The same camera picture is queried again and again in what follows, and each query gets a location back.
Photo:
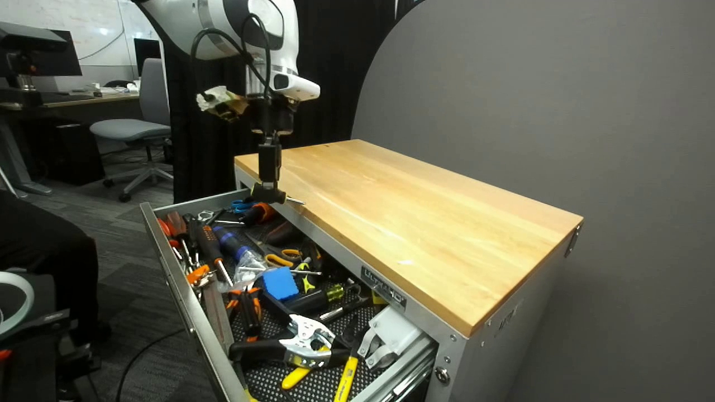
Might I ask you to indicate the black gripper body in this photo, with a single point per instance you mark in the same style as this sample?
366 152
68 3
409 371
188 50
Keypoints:
270 115

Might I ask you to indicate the grey tool drawer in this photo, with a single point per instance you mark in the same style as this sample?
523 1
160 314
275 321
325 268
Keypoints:
265 383

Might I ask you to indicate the grey cabinet with wooden top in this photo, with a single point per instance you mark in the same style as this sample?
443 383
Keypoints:
417 216

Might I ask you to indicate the cabinet label plate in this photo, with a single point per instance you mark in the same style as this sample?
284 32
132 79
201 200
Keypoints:
384 286

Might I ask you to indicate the silver cabinet lock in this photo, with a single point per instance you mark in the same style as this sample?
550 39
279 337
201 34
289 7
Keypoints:
443 373

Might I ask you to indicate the blue black screwdriver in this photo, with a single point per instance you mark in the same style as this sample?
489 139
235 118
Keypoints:
230 242

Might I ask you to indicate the black curtain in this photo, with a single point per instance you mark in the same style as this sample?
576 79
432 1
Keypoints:
342 58

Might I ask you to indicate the black screwdriver orange dotted grip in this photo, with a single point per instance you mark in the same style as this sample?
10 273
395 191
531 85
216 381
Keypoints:
208 242

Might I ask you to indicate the clear plastic bag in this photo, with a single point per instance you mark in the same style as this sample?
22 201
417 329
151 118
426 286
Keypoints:
248 270

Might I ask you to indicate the blue plastic box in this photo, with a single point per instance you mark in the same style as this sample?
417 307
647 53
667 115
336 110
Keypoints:
280 285

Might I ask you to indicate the small yellow tool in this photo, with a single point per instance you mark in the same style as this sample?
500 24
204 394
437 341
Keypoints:
306 283

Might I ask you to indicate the hex key set orange holder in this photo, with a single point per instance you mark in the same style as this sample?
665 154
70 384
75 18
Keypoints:
198 273

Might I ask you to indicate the small black monitor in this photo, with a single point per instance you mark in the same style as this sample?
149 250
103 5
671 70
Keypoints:
146 55

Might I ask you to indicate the grey office chair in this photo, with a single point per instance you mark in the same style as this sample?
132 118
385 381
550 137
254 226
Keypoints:
130 131

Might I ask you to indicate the yellow black screwdriver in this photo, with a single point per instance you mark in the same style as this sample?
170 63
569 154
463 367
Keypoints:
314 297

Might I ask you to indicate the silver black pliers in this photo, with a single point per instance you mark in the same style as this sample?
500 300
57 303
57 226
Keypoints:
309 335

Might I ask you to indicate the wooden office desk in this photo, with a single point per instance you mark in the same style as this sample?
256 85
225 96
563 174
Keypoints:
68 103

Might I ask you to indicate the white plastic part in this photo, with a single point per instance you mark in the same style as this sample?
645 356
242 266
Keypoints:
392 335

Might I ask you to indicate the person in black trousers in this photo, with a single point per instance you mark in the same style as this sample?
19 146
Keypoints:
45 238

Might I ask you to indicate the black computer monitor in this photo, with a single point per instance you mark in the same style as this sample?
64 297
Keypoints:
45 56

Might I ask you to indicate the black equipment stand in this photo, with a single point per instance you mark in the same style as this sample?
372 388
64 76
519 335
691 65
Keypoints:
29 365

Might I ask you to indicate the grey rounded partition panel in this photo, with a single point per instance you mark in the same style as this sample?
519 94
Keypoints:
596 113

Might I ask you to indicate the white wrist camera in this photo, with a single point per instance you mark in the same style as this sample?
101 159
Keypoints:
298 88

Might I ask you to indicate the black pedestal cabinet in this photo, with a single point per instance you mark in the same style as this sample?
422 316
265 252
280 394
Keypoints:
70 152

